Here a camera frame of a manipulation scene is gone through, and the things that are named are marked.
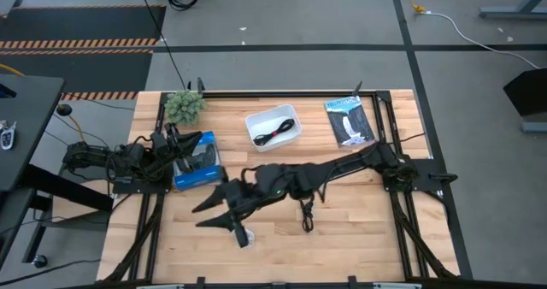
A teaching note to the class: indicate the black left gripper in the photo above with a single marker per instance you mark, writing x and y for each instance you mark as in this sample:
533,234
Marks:
164,148

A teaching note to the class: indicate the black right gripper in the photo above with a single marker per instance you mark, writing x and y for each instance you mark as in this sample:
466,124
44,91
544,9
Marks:
241,199

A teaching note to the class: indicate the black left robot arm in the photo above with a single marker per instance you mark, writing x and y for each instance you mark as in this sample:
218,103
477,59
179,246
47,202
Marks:
128,156

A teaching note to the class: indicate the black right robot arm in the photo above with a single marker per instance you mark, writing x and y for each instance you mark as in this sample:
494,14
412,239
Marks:
342,165

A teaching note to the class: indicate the green artificial potted plant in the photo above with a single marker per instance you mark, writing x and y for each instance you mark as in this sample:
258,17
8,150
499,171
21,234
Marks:
184,107

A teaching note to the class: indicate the blue game controller box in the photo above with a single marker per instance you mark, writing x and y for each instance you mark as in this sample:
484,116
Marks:
201,178

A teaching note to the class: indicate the white plastic bin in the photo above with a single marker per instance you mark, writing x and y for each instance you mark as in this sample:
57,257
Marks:
267,118

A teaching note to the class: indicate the white light bar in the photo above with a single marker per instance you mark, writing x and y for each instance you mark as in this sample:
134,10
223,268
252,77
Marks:
160,286
397,286

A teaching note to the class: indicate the round black base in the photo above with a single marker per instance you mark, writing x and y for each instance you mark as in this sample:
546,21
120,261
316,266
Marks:
64,109

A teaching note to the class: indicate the black hazard striped mat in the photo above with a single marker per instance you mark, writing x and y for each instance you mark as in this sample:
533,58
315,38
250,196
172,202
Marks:
77,24

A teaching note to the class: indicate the dark blue product package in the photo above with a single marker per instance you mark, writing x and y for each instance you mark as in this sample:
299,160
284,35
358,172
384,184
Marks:
348,122

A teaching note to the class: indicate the black desk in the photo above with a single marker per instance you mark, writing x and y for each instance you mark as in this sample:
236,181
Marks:
25,126

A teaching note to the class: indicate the white key fob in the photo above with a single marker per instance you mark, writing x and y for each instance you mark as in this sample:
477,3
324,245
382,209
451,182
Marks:
7,137

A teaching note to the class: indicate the black caster wheel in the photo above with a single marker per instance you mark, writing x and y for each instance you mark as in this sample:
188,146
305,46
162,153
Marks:
40,261

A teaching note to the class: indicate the black angular cabinet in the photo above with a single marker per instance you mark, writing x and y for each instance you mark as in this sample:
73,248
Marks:
527,92

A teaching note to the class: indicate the grey desk leg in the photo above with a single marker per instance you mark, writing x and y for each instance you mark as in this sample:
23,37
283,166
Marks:
513,11

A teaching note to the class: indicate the black frame bracket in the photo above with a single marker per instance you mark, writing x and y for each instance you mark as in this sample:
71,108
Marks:
357,88
200,85

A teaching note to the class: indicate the black aluminium table frame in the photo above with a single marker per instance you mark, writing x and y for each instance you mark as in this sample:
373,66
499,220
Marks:
278,94

